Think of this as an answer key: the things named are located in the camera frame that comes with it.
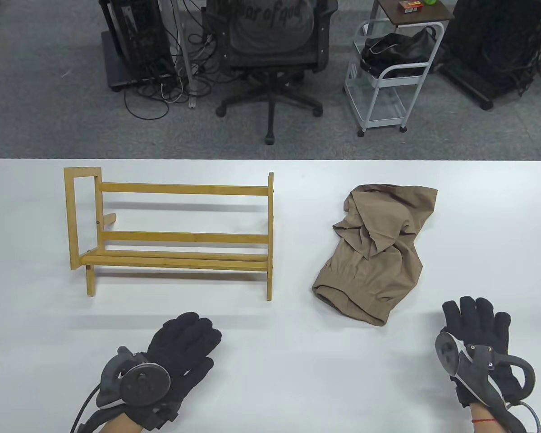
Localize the brown side table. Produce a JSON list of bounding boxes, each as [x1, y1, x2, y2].
[[371, 0, 455, 28]]

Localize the black controller cable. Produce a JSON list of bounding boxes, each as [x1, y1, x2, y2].
[[70, 384, 103, 433]]

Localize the grey round right controller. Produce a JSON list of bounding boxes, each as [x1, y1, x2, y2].
[[435, 332, 541, 433]]

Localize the person's right hand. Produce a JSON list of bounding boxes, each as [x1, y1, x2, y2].
[[442, 296, 523, 409]]

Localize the wooden book rack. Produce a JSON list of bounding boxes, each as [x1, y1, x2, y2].
[[64, 166, 274, 301]]

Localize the white rolling cart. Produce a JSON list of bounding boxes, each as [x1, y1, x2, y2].
[[344, 20, 445, 138]]

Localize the grey round controller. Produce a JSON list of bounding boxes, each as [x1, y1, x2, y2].
[[96, 346, 172, 410], [435, 332, 541, 433]]

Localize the black office chair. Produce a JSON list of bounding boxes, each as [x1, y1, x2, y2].
[[203, 0, 339, 146]]

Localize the white metal post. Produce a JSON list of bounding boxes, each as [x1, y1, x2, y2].
[[174, 0, 198, 109]]

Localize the black wheeled platform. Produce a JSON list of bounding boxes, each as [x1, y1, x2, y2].
[[101, 31, 174, 93]]

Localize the black computer tower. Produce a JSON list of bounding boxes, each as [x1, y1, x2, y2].
[[98, 0, 174, 84]]

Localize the tangle of black cables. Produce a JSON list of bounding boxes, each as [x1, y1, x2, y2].
[[124, 0, 226, 120]]

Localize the grey printed garment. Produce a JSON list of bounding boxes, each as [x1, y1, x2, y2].
[[229, 0, 317, 54]]

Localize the black bag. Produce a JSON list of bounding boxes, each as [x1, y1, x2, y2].
[[361, 26, 438, 78]]

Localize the grey round left controller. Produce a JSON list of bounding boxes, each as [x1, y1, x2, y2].
[[96, 346, 172, 410]]

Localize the person's right forearm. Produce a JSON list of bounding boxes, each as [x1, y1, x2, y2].
[[470, 401, 514, 433]]

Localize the person's left hand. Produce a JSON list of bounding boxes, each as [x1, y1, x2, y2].
[[131, 312, 222, 430]]

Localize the tan shorts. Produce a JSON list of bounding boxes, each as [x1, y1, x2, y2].
[[312, 184, 438, 327]]

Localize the black mesh equipment rack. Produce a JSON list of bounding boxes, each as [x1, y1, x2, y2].
[[436, 0, 541, 111]]

